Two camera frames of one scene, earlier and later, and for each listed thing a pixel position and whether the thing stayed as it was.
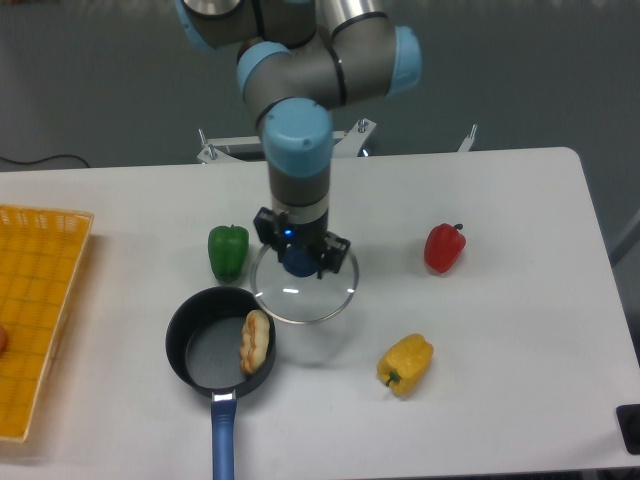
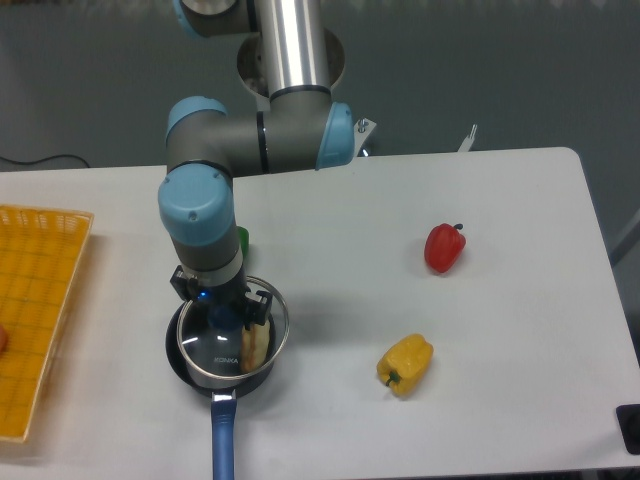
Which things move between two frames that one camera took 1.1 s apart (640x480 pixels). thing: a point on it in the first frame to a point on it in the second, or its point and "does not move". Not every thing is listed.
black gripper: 272,228 to 233,294
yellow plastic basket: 40,254 does not move
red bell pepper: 444,246 does not move
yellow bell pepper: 404,363 does not move
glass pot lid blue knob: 291,291 to 214,342
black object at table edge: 629,418 does not move
